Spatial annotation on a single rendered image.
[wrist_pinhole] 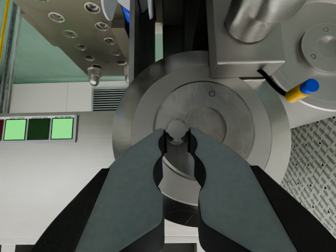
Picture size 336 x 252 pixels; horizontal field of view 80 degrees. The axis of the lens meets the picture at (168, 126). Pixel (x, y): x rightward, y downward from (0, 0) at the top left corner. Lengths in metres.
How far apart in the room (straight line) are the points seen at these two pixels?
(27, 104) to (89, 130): 3.13
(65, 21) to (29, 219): 0.45
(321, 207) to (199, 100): 0.25
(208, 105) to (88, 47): 0.38
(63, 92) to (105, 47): 2.96
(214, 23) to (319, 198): 0.27
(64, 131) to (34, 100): 3.06
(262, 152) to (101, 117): 0.43
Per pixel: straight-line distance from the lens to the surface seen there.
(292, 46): 0.23
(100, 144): 0.53
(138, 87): 0.18
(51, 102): 3.46
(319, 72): 0.23
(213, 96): 0.16
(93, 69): 0.57
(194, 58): 0.19
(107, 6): 0.22
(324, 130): 0.34
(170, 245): 0.61
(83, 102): 3.24
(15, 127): 0.64
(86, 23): 0.42
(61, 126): 0.57
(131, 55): 0.21
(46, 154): 0.59
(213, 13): 0.18
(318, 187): 0.36
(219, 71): 0.17
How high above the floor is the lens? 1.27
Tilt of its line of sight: 10 degrees down
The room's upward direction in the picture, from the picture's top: 179 degrees clockwise
